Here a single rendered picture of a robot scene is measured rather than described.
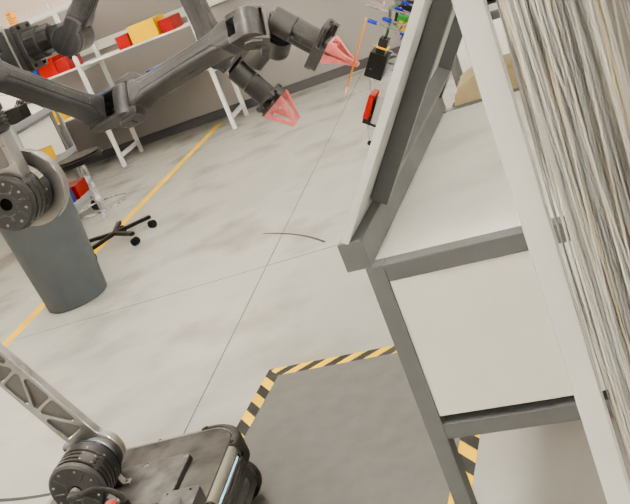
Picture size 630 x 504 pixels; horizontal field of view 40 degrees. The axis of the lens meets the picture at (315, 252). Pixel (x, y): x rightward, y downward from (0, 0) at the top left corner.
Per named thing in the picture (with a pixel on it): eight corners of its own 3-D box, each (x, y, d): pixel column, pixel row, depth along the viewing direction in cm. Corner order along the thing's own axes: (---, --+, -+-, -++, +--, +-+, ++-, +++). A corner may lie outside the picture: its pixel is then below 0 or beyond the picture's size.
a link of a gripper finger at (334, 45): (352, 79, 187) (314, 58, 187) (367, 50, 183) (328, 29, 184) (345, 89, 182) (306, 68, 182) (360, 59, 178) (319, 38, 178)
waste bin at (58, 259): (52, 324, 502) (2, 228, 482) (36, 309, 542) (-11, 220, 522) (122, 286, 519) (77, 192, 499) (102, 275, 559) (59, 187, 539)
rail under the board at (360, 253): (347, 273, 180) (336, 245, 178) (430, 113, 283) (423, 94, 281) (371, 267, 178) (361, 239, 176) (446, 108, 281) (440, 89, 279)
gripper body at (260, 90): (284, 87, 223) (262, 67, 222) (276, 96, 214) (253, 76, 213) (268, 105, 226) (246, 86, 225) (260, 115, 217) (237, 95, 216)
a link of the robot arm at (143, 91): (113, 124, 198) (108, 82, 201) (133, 131, 203) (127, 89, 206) (253, 38, 175) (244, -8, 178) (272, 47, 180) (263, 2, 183)
